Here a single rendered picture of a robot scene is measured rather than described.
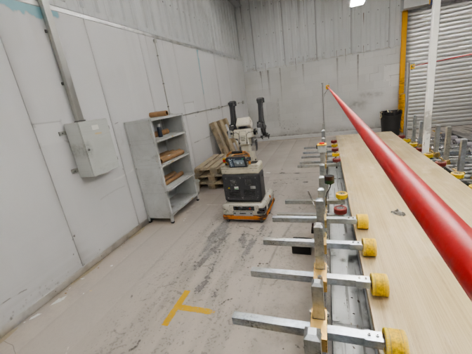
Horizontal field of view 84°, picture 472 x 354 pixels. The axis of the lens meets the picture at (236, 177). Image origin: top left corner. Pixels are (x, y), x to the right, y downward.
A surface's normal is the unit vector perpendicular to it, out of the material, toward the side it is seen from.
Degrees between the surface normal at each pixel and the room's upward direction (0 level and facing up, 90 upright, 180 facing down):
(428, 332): 0
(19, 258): 90
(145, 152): 90
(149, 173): 90
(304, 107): 90
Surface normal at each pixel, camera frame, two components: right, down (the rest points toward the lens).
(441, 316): -0.14, -0.95
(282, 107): -0.31, 0.32
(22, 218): 0.94, -0.04
